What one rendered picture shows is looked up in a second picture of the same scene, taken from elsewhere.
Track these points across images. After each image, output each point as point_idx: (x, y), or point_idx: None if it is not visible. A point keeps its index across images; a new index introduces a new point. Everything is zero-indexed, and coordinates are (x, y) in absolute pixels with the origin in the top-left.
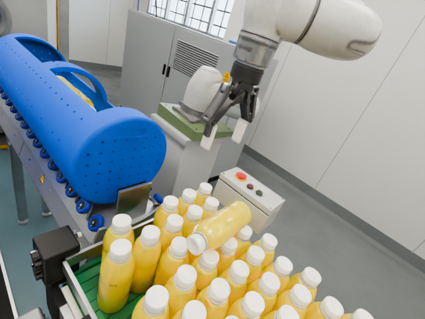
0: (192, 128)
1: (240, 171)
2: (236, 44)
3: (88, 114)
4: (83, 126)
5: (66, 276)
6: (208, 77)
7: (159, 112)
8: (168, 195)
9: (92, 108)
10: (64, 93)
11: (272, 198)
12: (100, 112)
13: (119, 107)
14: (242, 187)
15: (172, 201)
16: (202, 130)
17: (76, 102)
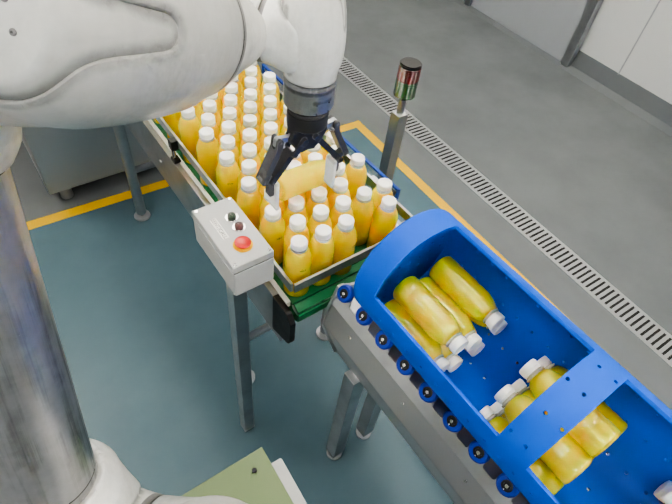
0: (267, 465)
1: (236, 256)
2: (334, 94)
3: (464, 228)
4: (460, 222)
5: None
6: (230, 499)
7: None
8: (349, 224)
9: (466, 234)
10: (517, 275)
11: (213, 212)
12: (453, 224)
13: (438, 230)
14: (250, 227)
15: (345, 218)
16: (234, 477)
17: (492, 253)
